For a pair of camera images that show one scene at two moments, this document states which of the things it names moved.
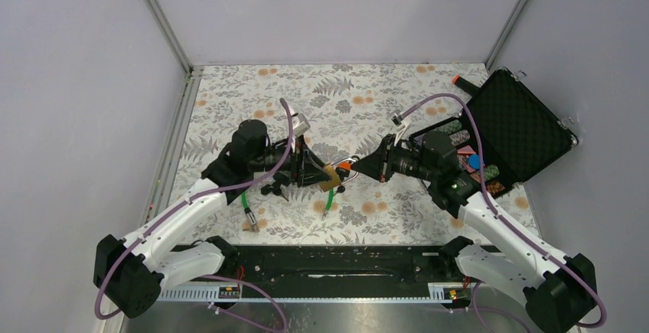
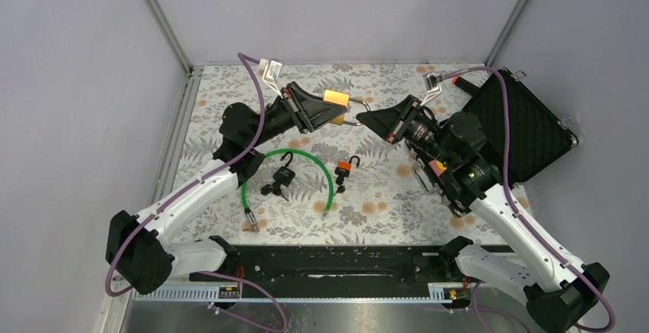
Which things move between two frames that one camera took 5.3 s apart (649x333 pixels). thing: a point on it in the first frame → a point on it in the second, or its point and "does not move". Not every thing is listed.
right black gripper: [379, 164] → [386, 122]
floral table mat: [347, 108] does not move
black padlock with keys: [275, 187] does not move
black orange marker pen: [463, 83] does not move
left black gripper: [306, 168] → [311, 112]
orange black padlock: [343, 168] does not move
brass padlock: [334, 180] → [341, 99]
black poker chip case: [523, 131] does not move
